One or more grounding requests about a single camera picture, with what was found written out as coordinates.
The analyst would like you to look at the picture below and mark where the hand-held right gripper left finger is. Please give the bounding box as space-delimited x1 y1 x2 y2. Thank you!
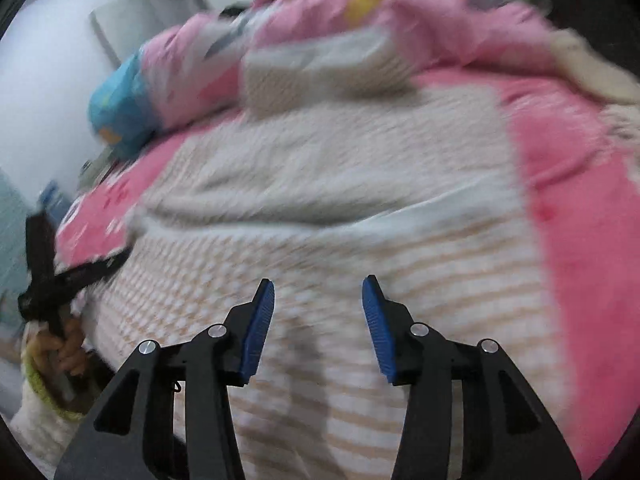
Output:
54 278 275 480

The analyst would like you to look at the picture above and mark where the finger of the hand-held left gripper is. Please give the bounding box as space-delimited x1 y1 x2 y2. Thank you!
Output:
55 249 132 293

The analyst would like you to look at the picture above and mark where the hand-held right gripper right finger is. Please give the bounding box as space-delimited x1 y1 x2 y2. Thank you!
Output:
362 275 582 480

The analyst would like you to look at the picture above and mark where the beige white checked coat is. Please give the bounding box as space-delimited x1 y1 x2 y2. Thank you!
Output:
82 30 576 480

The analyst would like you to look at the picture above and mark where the person's left forearm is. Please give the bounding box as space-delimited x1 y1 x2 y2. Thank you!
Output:
10 330 108 466

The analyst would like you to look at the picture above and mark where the person's left hand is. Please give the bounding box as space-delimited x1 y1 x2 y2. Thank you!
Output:
30 317 92 380

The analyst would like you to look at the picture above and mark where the grey patterned cloth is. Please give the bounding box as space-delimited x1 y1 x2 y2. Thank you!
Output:
77 145 123 191

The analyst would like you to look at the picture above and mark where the pink floral bed blanket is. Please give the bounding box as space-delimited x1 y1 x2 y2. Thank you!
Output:
52 67 640 480

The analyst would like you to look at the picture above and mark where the white wardrobe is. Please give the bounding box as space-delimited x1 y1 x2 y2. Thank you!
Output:
90 0 211 68

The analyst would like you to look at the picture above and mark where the pink floral quilt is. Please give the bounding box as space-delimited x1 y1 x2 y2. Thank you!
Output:
87 0 566 161

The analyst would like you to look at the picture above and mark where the cream garment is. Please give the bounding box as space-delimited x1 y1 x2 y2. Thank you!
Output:
547 27 640 106

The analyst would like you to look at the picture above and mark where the black padded headboard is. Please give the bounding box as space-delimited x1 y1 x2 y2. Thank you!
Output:
500 0 640 81

